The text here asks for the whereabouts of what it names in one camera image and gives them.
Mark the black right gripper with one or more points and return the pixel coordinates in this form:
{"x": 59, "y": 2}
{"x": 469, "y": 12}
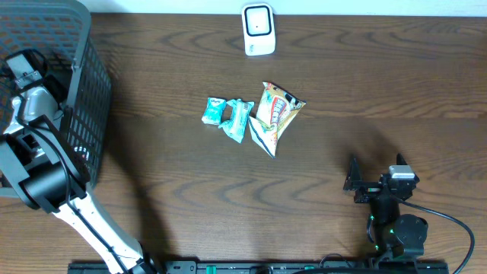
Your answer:
{"x": 353, "y": 183}

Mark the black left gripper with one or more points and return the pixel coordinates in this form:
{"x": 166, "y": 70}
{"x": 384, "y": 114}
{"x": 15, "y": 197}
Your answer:
{"x": 50, "y": 79}

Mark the dark grey plastic basket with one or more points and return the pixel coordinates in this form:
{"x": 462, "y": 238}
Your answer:
{"x": 58, "y": 33}

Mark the large yellow snack bag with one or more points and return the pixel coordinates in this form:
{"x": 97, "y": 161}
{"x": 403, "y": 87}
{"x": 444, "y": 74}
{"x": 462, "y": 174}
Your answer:
{"x": 277, "y": 108}

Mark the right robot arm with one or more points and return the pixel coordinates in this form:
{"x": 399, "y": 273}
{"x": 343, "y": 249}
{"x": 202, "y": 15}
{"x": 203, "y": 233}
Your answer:
{"x": 397, "y": 237}

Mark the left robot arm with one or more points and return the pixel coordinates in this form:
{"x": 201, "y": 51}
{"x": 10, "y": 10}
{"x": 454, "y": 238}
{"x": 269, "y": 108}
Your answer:
{"x": 46, "y": 173}

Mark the teal candy packet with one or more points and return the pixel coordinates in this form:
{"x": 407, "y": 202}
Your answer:
{"x": 214, "y": 111}

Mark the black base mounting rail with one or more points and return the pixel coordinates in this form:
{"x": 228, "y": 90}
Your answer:
{"x": 191, "y": 267}

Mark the light green snack packet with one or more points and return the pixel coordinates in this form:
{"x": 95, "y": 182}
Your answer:
{"x": 235, "y": 126}

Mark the white barcode scanner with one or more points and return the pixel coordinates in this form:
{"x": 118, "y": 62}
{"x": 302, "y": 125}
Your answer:
{"x": 258, "y": 29}

